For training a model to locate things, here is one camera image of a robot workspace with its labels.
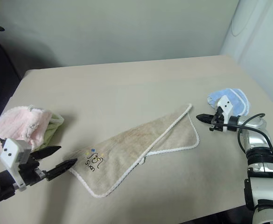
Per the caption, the beige towel with white trim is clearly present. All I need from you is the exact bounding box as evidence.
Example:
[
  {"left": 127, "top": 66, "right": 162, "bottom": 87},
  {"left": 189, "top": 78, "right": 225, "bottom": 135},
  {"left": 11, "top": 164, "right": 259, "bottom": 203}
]
[{"left": 67, "top": 103, "right": 201, "bottom": 199}]

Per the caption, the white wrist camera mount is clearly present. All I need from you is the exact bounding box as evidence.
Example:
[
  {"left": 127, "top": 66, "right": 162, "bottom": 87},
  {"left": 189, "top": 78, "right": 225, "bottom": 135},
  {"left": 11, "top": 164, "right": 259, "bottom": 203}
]
[
  {"left": 0, "top": 137, "right": 32, "bottom": 192},
  {"left": 216, "top": 95, "right": 234, "bottom": 133}
]

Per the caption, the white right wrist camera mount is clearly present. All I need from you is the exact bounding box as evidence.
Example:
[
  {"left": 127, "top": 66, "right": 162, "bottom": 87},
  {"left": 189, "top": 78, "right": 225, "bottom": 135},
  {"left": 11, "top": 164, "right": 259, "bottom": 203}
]
[{"left": 216, "top": 95, "right": 234, "bottom": 133}]

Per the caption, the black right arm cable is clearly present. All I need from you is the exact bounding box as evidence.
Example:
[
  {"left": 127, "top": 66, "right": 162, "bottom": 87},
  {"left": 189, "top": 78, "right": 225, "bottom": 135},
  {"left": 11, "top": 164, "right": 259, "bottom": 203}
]
[{"left": 220, "top": 112, "right": 273, "bottom": 162}]

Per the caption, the green towel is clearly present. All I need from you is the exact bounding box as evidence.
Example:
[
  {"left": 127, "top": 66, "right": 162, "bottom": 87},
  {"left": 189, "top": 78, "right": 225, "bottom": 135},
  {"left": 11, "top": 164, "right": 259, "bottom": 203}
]
[{"left": 34, "top": 112, "right": 65, "bottom": 151}]

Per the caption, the pink towel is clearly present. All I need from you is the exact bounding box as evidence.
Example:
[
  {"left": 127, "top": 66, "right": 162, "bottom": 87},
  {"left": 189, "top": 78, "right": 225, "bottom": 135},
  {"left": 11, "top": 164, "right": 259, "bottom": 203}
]
[{"left": 0, "top": 105, "right": 52, "bottom": 153}]

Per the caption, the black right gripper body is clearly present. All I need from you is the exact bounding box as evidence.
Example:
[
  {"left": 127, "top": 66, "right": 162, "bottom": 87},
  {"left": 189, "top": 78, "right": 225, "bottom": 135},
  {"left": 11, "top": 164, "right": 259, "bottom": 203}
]
[{"left": 210, "top": 106, "right": 226, "bottom": 132}]

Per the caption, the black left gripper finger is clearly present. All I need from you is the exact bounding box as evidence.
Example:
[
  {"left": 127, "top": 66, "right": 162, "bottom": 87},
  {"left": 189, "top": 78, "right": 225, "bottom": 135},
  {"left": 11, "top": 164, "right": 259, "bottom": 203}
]
[
  {"left": 30, "top": 146, "right": 62, "bottom": 161},
  {"left": 45, "top": 158, "right": 78, "bottom": 182}
]

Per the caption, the blue towel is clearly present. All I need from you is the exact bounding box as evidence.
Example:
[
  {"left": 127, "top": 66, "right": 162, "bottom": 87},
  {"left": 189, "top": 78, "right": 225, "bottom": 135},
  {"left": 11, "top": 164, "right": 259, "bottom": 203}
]
[{"left": 206, "top": 87, "right": 252, "bottom": 117}]

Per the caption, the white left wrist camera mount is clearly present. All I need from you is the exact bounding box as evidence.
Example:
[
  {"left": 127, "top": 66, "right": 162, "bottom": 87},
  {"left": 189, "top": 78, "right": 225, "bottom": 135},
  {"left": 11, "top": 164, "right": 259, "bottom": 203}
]
[{"left": 0, "top": 137, "right": 32, "bottom": 192}]

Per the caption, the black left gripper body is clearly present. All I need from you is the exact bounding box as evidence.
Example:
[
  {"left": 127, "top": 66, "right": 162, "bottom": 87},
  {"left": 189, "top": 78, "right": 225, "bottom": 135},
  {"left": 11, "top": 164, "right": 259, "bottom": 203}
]
[{"left": 17, "top": 156, "right": 49, "bottom": 188}]

